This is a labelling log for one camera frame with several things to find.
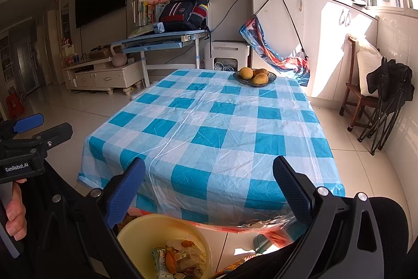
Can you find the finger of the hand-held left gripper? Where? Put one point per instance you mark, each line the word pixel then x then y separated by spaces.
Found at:
pixel 58 133
pixel 29 122

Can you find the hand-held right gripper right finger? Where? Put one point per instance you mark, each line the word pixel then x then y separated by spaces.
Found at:
pixel 292 190

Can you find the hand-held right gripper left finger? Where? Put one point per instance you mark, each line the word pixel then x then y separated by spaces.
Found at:
pixel 125 192

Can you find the yellow plastic bin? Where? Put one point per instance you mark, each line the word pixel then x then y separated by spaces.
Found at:
pixel 140 233

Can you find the green snack packet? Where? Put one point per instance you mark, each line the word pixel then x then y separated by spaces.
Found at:
pixel 159 259

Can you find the person's left hand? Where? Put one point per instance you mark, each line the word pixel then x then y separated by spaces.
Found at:
pixel 16 213

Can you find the red plastic stool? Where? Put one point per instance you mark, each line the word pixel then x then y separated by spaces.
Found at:
pixel 15 105

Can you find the person's left leg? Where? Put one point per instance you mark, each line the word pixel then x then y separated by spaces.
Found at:
pixel 36 200

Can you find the cream television cabinet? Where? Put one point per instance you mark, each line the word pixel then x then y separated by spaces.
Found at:
pixel 104 76

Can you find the blue checked tablecloth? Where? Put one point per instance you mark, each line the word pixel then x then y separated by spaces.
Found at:
pixel 212 141

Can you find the pink kettlebell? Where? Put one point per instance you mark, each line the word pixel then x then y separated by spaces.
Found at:
pixel 119 59

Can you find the dark fruit bowl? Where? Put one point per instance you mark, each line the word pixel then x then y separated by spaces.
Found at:
pixel 272 79

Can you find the brown wooden chair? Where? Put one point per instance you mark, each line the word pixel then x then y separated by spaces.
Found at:
pixel 354 96

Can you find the yellow mango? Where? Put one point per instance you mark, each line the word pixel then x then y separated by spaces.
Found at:
pixel 246 73
pixel 259 78

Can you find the brown spotted mango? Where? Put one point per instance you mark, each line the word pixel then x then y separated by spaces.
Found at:
pixel 261 71

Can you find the colourful printed hanging bag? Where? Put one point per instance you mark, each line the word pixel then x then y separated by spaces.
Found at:
pixel 277 60

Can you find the blue study desk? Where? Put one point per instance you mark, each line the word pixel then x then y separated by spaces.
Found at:
pixel 156 38

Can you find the light blue box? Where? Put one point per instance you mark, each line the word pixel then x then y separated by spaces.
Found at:
pixel 157 28

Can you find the white pillow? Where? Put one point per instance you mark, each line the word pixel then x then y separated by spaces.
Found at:
pixel 367 66

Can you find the black folding chair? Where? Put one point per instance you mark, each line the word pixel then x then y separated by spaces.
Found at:
pixel 392 83

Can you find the row of books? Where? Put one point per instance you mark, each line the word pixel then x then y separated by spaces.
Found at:
pixel 143 12

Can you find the white storage cabinet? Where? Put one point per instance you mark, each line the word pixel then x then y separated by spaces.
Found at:
pixel 326 37

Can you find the pink plush toy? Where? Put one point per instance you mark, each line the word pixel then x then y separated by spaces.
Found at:
pixel 158 0

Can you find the dark blue striped backpack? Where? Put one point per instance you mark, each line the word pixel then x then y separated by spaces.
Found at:
pixel 181 14

